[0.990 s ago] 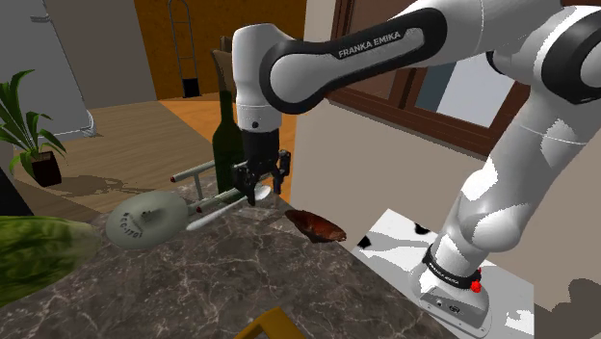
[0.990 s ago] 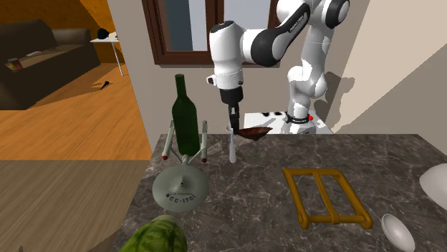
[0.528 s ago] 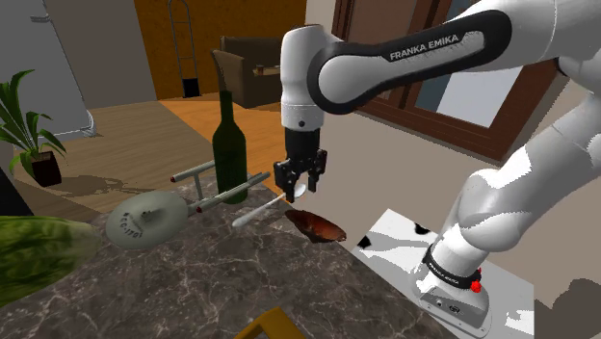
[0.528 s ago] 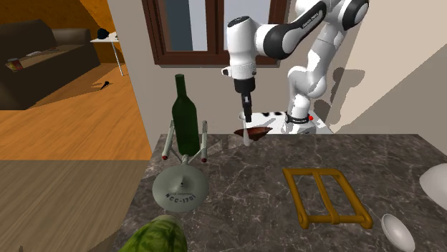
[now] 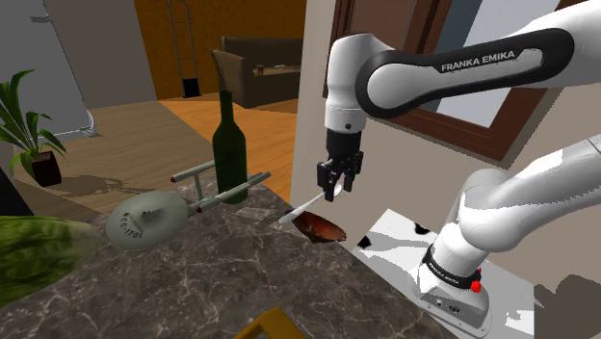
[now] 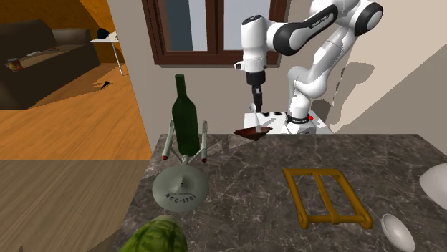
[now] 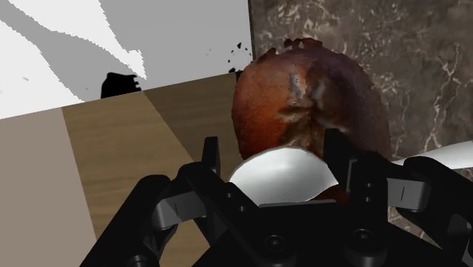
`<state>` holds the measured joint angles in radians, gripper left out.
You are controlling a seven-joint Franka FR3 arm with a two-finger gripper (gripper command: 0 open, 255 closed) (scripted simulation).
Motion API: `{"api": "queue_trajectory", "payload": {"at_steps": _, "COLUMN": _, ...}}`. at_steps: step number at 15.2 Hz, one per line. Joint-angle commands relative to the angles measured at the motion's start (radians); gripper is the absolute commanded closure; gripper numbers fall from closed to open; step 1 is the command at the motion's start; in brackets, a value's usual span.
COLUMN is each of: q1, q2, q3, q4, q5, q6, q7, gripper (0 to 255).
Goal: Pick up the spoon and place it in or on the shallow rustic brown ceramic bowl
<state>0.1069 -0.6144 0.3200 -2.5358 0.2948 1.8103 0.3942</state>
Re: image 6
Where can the small white oval dish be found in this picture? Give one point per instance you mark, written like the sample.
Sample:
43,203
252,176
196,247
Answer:
396,232

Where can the white spoon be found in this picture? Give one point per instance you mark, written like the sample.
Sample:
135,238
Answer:
257,122

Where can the white side table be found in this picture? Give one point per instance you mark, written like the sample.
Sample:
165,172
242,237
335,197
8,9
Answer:
111,41

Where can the dark brown sofa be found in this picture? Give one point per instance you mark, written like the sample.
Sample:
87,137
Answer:
52,66

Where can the grey spaceship model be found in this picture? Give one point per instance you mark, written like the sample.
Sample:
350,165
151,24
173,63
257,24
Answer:
180,190

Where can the white patterned robot stand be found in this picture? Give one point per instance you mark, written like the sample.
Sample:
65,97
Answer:
251,121

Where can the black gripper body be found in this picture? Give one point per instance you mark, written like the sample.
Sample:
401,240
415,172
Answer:
255,78

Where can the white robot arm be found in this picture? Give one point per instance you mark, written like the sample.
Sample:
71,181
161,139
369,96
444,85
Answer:
323,66

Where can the brown framed window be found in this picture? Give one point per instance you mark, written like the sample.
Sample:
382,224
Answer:
159,45

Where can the yellow-brown metal frame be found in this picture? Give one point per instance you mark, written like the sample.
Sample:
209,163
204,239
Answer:
326,197

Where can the brown shallow bowl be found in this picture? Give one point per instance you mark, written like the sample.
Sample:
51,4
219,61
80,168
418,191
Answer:
249,133

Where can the large white bowl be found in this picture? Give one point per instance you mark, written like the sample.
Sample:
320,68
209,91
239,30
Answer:
436,186

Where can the dark green glass bottle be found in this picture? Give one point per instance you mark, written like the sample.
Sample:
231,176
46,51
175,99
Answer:
185,118

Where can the green cabbage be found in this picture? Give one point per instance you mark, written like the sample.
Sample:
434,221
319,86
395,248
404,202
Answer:
157,237

